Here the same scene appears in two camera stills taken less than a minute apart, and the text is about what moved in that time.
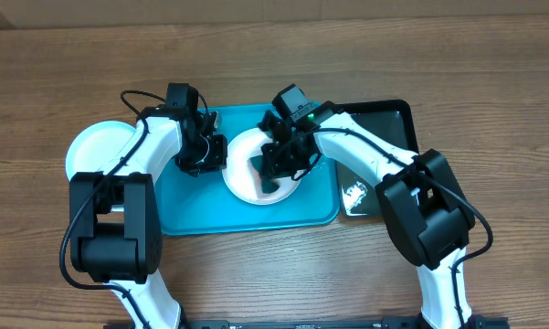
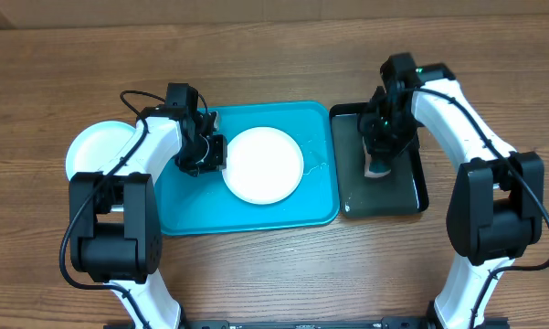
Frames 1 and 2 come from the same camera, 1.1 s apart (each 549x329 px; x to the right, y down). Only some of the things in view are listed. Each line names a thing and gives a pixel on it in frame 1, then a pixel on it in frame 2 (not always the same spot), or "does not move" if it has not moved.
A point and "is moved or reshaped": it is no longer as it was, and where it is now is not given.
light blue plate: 94,146 does not move
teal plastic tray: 204,205 does not move
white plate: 237,174 does not move
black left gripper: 217,162 does not move
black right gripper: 277,165 → 379,146
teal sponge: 268,185 is moved or reshaped
